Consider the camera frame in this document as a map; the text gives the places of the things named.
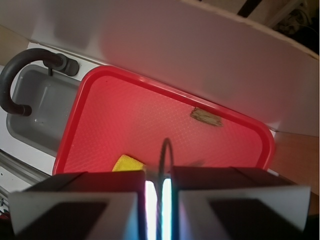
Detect grey curved faucet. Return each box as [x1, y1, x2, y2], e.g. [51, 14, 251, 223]
[0, 48, 80, 117]

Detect red plastic tray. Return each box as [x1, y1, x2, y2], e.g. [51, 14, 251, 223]
[52, 66, 275, 174]

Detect wooden board panel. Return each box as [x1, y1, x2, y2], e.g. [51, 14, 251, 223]
[270, 130, 320, 196]

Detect brown bark wood piece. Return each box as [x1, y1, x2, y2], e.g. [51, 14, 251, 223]
[190, 107, 223, 127]

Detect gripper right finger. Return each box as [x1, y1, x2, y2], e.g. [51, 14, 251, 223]
[171, 166, 311, 240]

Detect grey plastic sink basin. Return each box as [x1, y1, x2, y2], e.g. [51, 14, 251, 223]
[6, 64, 80, 157]

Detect yellow microfiber cloth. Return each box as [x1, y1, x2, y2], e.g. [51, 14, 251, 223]
[112, 154, 145, 172]

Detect silver keys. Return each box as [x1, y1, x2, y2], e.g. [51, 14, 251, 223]
[155, 137, 175, 240]

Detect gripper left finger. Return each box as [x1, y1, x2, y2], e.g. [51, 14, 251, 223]
[8, 170, 147, 240]

